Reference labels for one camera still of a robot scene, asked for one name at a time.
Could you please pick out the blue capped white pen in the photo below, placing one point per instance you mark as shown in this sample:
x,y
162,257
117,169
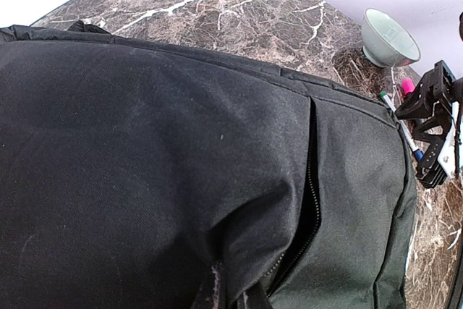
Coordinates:
x,y
417,153

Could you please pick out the pink black highlighter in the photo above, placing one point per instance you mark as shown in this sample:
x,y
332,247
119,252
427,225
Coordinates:
x,y
407,86

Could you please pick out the black student bag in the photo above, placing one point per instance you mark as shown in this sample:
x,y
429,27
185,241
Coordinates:
x,y
137,174

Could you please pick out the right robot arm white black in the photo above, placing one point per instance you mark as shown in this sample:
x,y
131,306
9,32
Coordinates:
x,y
458,86

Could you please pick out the pale green bowl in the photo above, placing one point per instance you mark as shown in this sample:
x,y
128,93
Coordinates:
x,y
385,42

